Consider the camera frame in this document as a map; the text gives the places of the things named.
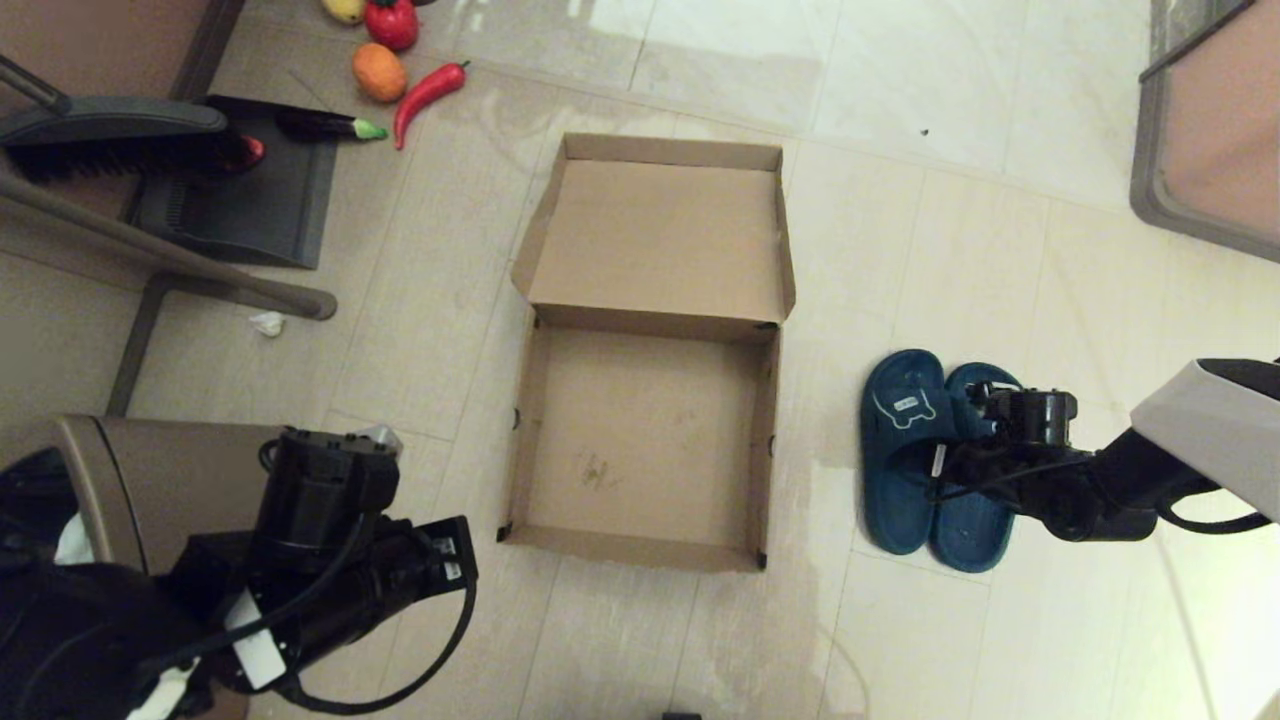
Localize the dark blue bear-print slipper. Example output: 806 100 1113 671
860 348 951 556
928 362 1023 574

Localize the brown cardboard shoe box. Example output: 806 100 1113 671
497 133 798 574

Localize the brown plastic trash bin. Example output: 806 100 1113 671
0 415 291 571

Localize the white tissue in bin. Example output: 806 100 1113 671
55 515 97 567

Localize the dark grey dustpan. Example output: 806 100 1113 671
125 95 339 271

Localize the purple toy eggplant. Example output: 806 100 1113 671
275 110 391 143

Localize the red toy chili pepper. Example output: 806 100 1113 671
394 60 471 152

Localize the dark grey broom brush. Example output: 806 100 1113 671
0 55 248 187

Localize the orange toy fruit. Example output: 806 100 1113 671
352 42 409 104

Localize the red toy bell pepper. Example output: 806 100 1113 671
364 0 420 53

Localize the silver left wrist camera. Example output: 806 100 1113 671
345 424 404 459

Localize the black corrugated cable loop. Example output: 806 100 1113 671
1158 498 1276 534

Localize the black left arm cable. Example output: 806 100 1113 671
130 510 479 716

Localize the brown metal chair frame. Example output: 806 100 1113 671
0 175 338 419

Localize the brown table with grey frame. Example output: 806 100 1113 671
1130 0 1280 264

